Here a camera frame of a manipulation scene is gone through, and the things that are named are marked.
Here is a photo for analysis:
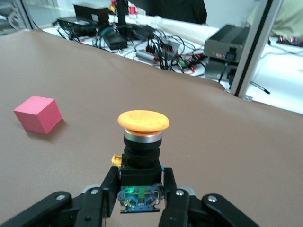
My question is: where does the pale yellow fabric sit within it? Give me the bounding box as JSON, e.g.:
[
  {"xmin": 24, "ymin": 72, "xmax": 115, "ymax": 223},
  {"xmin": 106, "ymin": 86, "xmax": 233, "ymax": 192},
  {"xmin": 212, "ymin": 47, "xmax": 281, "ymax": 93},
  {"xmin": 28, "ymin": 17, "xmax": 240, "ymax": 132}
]
[{"xmin": 271, "ymin": 0, "xmax": 303, "ymax": 39}]

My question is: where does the black electronics box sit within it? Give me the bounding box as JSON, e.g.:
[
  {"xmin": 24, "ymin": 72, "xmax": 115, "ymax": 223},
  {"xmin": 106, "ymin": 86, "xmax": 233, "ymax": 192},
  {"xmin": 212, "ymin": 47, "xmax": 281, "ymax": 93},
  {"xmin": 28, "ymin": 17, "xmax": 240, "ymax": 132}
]
[{"xmin": 72, "ymin": 3, "xmax": 110, "ymax": 25}]

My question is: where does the pink-red foam cube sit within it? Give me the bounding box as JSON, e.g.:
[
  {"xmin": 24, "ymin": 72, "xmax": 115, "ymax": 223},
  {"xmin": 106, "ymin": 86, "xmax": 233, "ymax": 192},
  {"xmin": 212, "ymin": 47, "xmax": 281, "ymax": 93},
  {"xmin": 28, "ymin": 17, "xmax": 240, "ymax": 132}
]
[{"xmin": 13, "ymin": 96, "xmax": 62, "ymax": 135}]

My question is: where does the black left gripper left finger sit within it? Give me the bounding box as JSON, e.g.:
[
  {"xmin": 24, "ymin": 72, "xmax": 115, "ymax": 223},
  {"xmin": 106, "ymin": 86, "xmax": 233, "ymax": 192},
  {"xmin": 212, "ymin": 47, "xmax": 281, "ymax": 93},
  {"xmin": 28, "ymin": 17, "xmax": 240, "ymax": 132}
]
[{"xmin": 0, "ymin": 166, "xmax": 119, "ymax": 227}]

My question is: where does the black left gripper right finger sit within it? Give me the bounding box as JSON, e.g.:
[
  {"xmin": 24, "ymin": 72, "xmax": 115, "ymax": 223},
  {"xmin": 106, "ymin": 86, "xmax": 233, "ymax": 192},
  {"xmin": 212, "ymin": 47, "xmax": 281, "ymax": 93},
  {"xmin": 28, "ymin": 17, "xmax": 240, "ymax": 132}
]
[{"xmin": 158, "ymin": 167, "xmax": 261, "ymax": 227}]

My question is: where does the large black object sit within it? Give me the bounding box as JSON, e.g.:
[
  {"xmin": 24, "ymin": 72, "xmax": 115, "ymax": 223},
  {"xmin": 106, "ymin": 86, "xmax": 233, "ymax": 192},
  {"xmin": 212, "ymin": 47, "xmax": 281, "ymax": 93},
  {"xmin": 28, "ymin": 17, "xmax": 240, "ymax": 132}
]
[{"xmin": 129, "ymin": 0, "xmax": 208, "ymax": 25}]

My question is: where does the flat black device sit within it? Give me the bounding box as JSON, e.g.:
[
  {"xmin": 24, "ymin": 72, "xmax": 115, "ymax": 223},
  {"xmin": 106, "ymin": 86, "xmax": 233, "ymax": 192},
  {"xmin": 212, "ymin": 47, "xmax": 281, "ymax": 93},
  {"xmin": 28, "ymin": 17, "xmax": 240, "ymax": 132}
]
[{"xmin": 57, "ymin": 17, "xmax": 98, "ymax": 36}]

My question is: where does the white rolled foam sheet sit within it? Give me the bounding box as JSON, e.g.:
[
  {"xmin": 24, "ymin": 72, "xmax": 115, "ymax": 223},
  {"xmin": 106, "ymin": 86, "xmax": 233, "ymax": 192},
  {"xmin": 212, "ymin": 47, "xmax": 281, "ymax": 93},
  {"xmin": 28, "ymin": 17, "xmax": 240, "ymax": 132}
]
[{"xmin": 151, "ymin": 17, "xmax": 207, "ymax": 45}]

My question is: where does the black power adapter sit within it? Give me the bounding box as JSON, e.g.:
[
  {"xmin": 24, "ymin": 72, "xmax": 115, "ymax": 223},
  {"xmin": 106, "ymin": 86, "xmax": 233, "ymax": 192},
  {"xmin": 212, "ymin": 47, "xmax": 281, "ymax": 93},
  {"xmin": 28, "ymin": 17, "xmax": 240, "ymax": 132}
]
[{"xmin": 103, "ymin": 30, "xmax": 129, "ymax": 51}]

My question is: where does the orange mushroom push button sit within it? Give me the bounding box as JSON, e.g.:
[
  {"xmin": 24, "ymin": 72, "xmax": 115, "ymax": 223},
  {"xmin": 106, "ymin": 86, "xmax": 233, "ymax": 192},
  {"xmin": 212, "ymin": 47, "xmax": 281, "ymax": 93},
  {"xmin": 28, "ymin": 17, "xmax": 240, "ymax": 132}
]
[{"xmin": 111, "ymin": 110, "xmax": 170, "ymax": 214}]

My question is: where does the black stand pole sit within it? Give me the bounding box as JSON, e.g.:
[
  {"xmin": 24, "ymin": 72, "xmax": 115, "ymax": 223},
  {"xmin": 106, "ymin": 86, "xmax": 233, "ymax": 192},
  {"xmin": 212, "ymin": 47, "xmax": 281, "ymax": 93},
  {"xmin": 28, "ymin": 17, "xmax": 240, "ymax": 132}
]
[{"xmin": 116, "ymin": 0, "xmax": 155, "ymax": 40}]

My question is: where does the grey metal electronics box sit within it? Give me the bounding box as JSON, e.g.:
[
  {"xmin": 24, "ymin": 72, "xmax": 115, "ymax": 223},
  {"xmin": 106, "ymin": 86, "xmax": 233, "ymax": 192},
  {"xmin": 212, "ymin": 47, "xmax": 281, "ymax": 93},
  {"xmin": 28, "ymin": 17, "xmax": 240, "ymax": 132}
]
[
  {"xmin": 204, "ymin": 24, "xmax": 251, "ymax": 62},
  {"xmin": 204, "ymin": 58, "xmax": 239, "ymax": 80}
]

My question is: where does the brown table mat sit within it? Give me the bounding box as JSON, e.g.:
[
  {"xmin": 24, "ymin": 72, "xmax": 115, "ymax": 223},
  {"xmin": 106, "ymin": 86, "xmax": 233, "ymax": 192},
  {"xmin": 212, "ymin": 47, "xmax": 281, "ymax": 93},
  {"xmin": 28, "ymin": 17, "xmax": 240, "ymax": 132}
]
[{"xmin": 0, "ymin": 29, "xmax": 303, "ymax": 227}]

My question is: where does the aluminium camera mount post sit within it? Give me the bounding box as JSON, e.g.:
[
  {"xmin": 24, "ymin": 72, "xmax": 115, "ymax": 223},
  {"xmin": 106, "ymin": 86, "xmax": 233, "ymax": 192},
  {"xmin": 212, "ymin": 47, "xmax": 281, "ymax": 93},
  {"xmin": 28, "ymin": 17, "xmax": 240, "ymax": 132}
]
[{"xmin": 229, "ymin": 0, "xmax": 284, "ymax": 101}]

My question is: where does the black cable bundle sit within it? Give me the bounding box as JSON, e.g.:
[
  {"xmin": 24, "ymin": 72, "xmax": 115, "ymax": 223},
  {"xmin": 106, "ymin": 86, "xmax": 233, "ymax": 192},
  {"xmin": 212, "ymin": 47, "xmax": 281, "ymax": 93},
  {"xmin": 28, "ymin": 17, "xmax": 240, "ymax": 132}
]
[{"xmin": 94, "ymin": 26, "xmax": 207, "ymax": 74}]

